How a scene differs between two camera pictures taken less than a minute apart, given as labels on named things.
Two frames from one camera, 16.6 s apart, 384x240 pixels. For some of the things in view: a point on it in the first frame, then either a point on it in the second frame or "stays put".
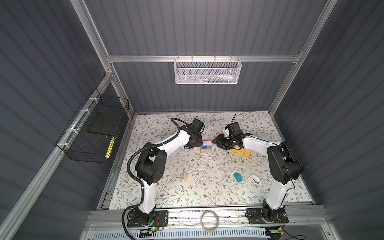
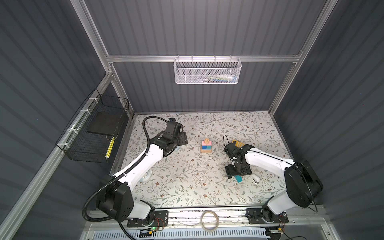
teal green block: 238,177 stays put
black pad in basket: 106,123 stays put
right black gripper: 219,141 to 230,172
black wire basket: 89,136 stays put
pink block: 207,143 stays put
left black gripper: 199,143 to 182,138
